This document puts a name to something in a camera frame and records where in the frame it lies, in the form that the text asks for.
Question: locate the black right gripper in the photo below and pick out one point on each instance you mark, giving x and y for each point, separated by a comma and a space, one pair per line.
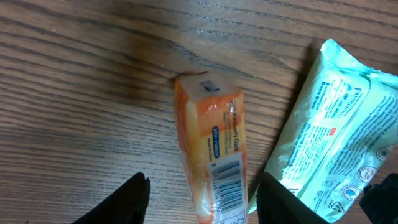
379, 201

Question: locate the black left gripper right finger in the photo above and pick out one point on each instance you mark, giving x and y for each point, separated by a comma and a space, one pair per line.
277, 205

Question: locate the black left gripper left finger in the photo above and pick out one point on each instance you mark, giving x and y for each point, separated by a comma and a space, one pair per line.
126, 205

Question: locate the teal orange snack packet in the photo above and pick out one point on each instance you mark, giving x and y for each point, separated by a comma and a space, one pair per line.
341, 130

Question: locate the small orange white box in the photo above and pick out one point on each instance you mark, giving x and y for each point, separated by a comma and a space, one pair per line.
209, 117

